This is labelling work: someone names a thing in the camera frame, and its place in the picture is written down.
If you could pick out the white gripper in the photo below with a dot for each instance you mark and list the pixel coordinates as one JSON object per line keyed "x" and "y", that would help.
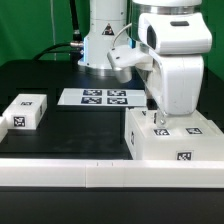
{"x": 175, "y": 83}

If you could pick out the white marker base plate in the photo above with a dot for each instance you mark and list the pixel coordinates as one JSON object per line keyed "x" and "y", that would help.
{"x": 102, "y": 97}

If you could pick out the white left fence rail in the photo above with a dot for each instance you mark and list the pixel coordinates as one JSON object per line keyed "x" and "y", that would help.
{"x": 3, "y": 128}

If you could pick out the white cabinet body box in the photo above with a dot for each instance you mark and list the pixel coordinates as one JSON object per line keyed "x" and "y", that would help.
{"x": 182, "y": 147}

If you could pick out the white cabinet door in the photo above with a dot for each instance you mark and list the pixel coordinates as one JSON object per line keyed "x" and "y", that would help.
{"x": 197, "y": 124}
{"x": 149, "y": 123}

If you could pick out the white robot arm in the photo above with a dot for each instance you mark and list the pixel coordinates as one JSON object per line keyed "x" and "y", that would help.
{"x": 163, "y": 39}

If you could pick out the white front fence rail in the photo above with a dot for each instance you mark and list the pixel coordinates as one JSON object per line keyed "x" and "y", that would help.
{"x": 111, "y": 173}

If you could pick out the white fence rail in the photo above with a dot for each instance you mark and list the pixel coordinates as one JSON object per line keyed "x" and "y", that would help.
{"x": 3, "y": 128}
{"x": 111, "y": 173}

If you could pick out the white cabinet top block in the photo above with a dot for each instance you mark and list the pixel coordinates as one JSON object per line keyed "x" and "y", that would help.
{"x": 26, "y": 111}

